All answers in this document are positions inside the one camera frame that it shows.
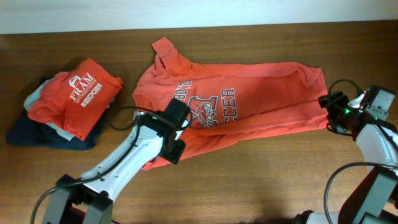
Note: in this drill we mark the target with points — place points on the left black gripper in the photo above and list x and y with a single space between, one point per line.
175 155

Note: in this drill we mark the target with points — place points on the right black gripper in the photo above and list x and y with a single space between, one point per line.
337 99

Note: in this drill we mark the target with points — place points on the orange soccer t-shirt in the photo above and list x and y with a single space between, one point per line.
233 102

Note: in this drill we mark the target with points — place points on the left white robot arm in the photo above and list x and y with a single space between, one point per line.
90 198

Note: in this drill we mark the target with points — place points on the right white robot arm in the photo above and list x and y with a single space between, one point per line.
363 119

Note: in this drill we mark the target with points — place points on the folded orange FRAM shirt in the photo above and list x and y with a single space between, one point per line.
74 98

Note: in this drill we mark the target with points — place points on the folded grey shirt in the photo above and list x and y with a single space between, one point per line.
34 99

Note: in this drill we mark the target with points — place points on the folded navy shirt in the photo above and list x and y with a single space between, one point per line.
27 132

